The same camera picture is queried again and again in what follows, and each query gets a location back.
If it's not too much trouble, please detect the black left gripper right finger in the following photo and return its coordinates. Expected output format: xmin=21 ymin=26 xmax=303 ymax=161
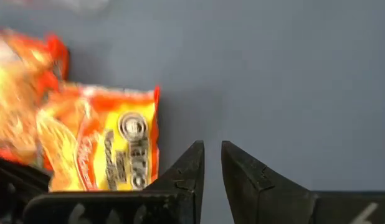
xmin=221 ymin=139 xmax=385 ymax=224

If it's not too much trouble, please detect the orange Maruchan chicken noodle pack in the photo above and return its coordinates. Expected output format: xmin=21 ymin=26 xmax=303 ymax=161
xmin=0 ymin=27 xmax=71 ymax=166
xmin=36 ymin=83 xmax=161 ymax=192

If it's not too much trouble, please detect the grey-blue table mat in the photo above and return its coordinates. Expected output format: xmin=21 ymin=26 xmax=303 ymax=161
xmin=0 ymin=0 xmax=385 ymax=224

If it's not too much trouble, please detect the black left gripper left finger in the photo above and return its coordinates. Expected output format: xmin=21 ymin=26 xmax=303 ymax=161
xmin=22 ymin=139 xmax=206 ymax=224

